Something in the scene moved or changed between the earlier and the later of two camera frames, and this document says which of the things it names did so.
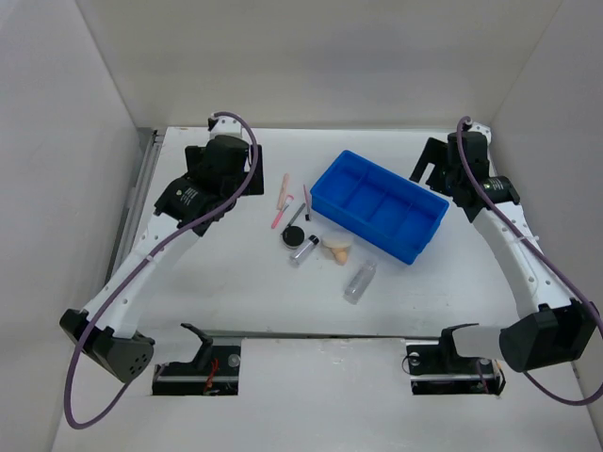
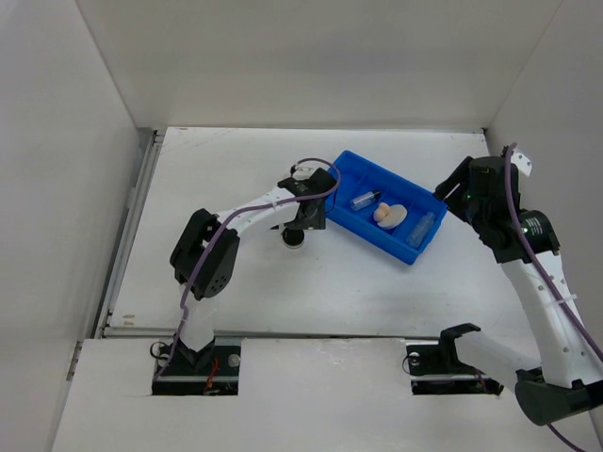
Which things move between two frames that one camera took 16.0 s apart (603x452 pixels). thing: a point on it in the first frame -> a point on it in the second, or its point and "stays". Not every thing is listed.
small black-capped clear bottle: x=300 y=253 -> x=365 y=200
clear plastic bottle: x=359 y=282 -> x=420 y=230
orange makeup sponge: x=341 y=255 -> x=382 y=211
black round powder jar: x=293 y=236 stays
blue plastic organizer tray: x=388 y=211 stays
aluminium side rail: x=135 y=203 stays
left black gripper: x=196 y=155 -> x=315 y=223
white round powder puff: x=338 y=240 -> x=391 y=216
